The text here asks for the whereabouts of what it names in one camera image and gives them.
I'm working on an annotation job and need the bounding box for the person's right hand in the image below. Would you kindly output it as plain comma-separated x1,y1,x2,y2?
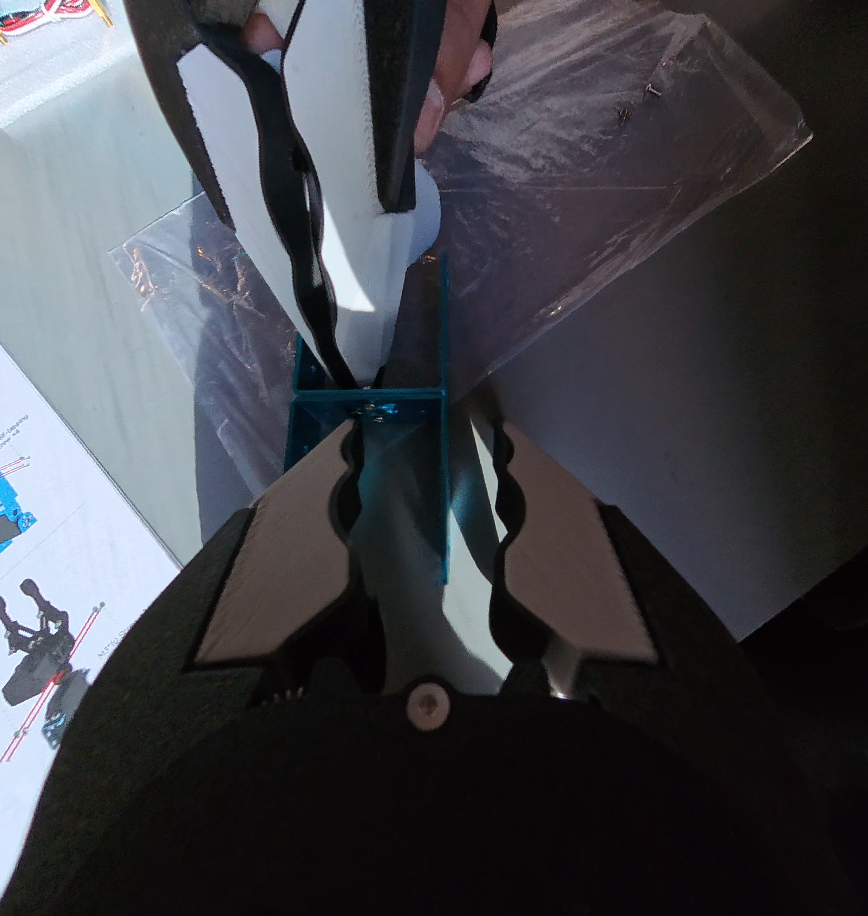
406,0,499,158

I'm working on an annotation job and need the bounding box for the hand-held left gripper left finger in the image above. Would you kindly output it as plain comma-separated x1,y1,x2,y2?
188,418,371,671

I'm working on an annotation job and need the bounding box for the white instruction sheet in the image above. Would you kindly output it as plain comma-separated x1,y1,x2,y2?
0,312,185,860

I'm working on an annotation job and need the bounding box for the large clear plastic bag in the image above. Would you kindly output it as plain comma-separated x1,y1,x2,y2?
406,8,814,402

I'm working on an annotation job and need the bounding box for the red white wire bundle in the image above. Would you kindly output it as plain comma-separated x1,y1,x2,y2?
0,0,92,32

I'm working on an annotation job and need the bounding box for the small clear plastic bag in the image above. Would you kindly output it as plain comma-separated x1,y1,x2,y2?
108,194,313,488

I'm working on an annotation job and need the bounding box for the blue metal bracket assembly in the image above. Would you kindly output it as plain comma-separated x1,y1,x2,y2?
281,251,471,585

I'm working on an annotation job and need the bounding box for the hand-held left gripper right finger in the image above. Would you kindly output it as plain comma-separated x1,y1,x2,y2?
487,416,664,702

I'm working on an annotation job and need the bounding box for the white foam tray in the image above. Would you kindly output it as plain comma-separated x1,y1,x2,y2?
0,0,137,137

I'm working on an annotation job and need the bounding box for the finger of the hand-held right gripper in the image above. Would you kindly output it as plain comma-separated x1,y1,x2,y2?
281,0,452,380
174,22,363,390

